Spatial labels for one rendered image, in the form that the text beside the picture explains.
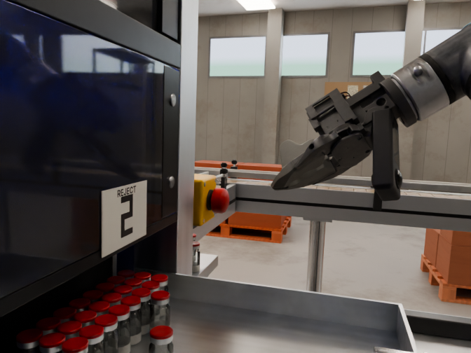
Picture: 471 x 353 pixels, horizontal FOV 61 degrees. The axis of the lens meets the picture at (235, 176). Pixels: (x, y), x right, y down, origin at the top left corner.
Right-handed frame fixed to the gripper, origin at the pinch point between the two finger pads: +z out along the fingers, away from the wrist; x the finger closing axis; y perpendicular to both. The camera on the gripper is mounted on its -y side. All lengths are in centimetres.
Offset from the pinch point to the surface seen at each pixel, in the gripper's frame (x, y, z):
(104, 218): 25.9, -9.6, 9.8
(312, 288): -78, 10, 23
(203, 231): -28.2, 18.2, 28.9
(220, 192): 1.5, 3.9, 8.7
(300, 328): 2.4, -19.3, 4.3
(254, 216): -286, 165, 104
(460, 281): -260, 28, -24
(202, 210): 2.8, 2.0, 12.0
